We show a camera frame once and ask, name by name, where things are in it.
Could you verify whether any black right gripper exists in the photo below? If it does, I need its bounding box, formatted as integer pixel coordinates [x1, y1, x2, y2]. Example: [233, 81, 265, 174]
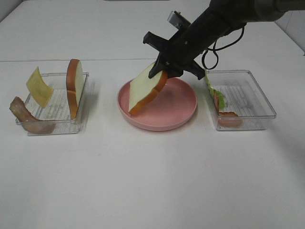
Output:
[142, 22, 206, 81]

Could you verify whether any bread slice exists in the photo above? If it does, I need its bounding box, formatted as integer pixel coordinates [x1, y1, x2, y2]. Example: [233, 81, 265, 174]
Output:
[128, 62, 168, 115]
[66, 59, 84, 119]

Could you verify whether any green lettuce leaf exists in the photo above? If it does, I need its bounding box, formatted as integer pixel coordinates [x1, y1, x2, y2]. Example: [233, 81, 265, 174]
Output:
[205, 70, 225, 110]

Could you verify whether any bacon strip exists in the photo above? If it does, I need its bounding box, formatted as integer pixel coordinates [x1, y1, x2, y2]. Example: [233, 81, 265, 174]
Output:
[214, 100, 243, 128]
[10, 96, 55, 135]

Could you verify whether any yellow cheese slice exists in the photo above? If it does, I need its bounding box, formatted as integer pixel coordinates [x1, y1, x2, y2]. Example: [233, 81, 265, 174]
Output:
[26, 67, 53, 108]

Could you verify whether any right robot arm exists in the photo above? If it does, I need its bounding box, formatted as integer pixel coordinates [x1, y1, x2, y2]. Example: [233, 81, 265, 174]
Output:
[143, 0, 305, 79]

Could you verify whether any pink round plate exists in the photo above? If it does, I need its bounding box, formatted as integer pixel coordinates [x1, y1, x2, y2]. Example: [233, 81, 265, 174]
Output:
[117, 78, 197, 131]

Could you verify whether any right clear plastic tray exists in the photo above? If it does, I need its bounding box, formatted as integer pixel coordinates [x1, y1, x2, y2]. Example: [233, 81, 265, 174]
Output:
[204, 70, 276, 131]

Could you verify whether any clear plastic tray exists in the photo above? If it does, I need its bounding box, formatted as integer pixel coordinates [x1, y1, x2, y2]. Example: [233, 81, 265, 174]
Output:
[204, 70, 276, 131]
[15, 72, 89, 135]

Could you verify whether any left clear plastic tray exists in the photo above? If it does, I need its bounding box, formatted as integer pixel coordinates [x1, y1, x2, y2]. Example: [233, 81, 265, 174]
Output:
[15, 72, 89, 135]

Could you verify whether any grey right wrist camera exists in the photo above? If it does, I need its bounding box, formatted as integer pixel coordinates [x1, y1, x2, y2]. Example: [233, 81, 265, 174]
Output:
[167, 10, 191, 30]

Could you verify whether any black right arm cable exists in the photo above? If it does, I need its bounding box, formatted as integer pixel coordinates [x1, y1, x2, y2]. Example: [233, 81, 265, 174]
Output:
[201, 22, 246, 70]

